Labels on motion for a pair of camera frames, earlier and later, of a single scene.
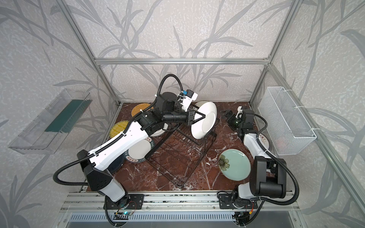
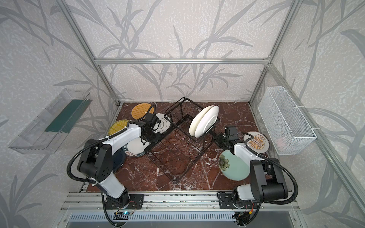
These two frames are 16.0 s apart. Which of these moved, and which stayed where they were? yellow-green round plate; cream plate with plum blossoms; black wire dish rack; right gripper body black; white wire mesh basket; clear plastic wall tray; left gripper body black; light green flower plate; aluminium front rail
Moved: right gripper body black; left gripper body black; cream plate with plum blossoms
Stayed: aluminium front rail; yellow-green round plate; light green flower plate; black wire dish rack; clear plastic wall tray; white wire mesh basket
